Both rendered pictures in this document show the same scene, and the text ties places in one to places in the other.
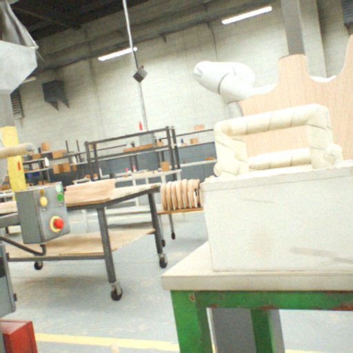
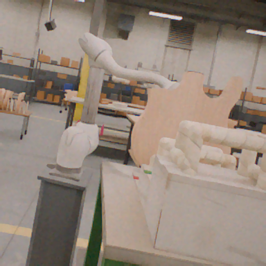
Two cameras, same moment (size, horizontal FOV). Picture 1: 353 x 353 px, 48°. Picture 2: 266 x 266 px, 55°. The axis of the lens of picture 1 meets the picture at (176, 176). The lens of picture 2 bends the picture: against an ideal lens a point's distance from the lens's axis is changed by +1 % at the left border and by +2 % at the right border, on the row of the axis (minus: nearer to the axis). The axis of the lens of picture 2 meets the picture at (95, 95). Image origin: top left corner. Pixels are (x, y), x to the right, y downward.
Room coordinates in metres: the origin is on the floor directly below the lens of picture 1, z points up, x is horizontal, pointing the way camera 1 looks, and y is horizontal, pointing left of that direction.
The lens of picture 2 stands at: (0.35, 0.36, 1.26)
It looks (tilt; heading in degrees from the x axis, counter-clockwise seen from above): 3 degrees down; 335
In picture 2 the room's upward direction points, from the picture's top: 11 degrees clockwise
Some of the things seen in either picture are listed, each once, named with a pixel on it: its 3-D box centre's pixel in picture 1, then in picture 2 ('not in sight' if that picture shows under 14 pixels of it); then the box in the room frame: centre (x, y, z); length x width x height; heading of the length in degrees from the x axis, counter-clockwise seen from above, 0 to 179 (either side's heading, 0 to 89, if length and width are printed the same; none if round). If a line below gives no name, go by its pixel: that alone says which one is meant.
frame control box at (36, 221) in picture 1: (26, 223); not in sight; (1.54, 0.60, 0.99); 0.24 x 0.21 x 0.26; 65
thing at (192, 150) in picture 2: (225, 154); (192, 152); (0.76, -0.10, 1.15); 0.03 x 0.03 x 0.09
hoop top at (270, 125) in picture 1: (265, 121); (235, 140); (0.72, -0.17, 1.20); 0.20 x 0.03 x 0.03; 63
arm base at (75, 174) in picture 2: not in sight; (65, 167); (1.73, -0.19, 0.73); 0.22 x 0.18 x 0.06; 57
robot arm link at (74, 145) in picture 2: not in sight; (73, 145); (1.73, -0.21, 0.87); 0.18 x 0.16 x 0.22; 136
